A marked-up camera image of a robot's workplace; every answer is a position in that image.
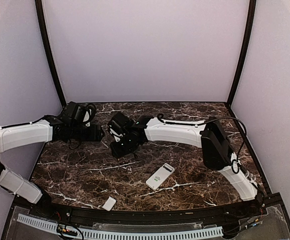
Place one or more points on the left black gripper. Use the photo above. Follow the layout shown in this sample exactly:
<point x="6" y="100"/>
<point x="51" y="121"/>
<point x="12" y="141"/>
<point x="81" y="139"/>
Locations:
<point x="95" y="134"/>

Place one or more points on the black front rail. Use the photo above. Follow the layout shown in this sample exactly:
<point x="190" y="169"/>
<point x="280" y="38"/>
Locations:
<point x="87" y="216"/>

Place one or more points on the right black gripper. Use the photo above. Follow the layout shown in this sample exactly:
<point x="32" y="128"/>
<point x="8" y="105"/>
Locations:
<point x="118" y="152"/>

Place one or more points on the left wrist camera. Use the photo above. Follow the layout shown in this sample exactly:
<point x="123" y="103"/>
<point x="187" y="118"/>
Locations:
<point x="90" y="114"/>

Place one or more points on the white battery cover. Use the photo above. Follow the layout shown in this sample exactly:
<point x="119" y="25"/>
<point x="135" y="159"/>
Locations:
<point x="109" y="204"/>

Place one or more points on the right black frame post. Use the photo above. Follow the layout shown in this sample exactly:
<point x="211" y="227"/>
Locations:
<point x="243" y="52"/>

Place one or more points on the white slotted cable duct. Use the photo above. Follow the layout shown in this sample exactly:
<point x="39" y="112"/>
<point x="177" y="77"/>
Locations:
<point x="102" y="231"/>

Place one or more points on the white remote control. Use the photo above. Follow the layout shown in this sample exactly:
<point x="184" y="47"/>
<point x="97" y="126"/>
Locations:
<point x="159" y="176"/>

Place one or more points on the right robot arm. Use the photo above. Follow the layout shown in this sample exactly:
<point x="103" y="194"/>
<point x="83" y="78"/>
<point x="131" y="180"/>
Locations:
<point x="218" y="153"/>

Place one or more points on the black frame post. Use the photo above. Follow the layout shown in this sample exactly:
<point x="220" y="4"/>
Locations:
<point x="243" y="52"/>
<point x="48" y="51"/>

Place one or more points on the left black frame post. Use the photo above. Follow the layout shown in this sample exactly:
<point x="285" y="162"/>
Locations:
<point x="48" y="51"/>

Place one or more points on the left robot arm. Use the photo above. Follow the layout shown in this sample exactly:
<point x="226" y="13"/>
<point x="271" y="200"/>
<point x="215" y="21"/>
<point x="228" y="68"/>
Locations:
<point x="73" y="123"/>

